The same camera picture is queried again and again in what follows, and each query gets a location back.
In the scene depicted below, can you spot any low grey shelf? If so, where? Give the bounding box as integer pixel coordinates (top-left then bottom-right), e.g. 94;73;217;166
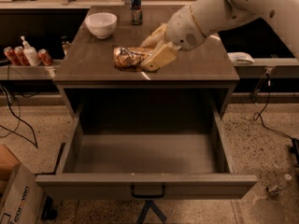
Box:
235;58;299;78
0;60;62;81

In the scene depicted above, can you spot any red can right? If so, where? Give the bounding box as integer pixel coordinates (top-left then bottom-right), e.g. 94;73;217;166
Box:
37;49;53;66

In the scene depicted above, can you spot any red can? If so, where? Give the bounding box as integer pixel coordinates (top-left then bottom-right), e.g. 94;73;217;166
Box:
14;46;29;65
37;49;53;66
4;47;20;65

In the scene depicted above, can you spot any grey wooden cabinet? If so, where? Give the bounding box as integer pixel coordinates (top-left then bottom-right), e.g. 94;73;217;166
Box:
53;6;239;114

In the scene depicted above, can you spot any black drawer handle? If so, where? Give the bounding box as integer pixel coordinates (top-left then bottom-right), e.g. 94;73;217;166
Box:
131;185;165;199

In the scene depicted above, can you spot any open grey top drawer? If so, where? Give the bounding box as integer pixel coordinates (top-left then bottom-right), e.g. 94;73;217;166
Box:
36;89;257;200

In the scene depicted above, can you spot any white folded cloth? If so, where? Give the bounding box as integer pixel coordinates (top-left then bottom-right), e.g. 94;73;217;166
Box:
228;52;254;64

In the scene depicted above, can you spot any white pump bottle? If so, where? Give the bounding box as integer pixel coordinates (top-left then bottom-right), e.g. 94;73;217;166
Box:
21;35;41;66

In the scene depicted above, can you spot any black floor cable left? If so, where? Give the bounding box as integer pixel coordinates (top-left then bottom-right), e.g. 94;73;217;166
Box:
0;83;39;149

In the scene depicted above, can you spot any black floor cable right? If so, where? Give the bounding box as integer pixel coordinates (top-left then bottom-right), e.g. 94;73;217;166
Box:
251;67;299;170

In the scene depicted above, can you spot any orange can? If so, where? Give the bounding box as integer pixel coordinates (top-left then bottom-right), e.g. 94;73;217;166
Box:
113;47;152;72

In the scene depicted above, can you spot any red can far left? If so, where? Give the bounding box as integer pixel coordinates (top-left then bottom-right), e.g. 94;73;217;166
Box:
4;47;20;65

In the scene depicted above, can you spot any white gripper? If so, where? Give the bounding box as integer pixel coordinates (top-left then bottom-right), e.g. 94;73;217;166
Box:
140;6;206;72

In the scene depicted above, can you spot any low grey shelf left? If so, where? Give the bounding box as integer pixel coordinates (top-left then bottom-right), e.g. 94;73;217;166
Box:
0;60;62;81

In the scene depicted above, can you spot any red can middle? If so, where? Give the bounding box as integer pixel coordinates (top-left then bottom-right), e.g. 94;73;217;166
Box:
14;46;29;65

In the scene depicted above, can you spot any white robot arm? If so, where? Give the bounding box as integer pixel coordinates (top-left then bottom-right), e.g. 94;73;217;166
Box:
141;0;299;71

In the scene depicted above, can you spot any black floor cable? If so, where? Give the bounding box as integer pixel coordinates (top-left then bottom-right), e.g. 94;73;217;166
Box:
0;83;39;149
251;67;299;170

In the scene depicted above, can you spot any cardboard box with print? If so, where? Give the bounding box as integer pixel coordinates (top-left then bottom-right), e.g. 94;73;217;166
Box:
0;145;43;224

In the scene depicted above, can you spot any clear plastic water bottle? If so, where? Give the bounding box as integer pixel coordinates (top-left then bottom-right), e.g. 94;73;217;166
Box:
266;174;292;196

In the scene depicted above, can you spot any small dark glass bottle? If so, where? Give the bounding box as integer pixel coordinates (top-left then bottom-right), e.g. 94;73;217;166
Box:
61;36;70;54

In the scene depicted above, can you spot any blue silver drink can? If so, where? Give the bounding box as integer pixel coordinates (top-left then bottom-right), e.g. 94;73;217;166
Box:
130;0;143;25

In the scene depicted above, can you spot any low grey shelf right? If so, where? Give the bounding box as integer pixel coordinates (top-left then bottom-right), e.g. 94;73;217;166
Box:
235;58;299;78

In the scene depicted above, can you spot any white ceramic bowl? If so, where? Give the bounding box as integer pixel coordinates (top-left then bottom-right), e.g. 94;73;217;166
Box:
84;12;118;39

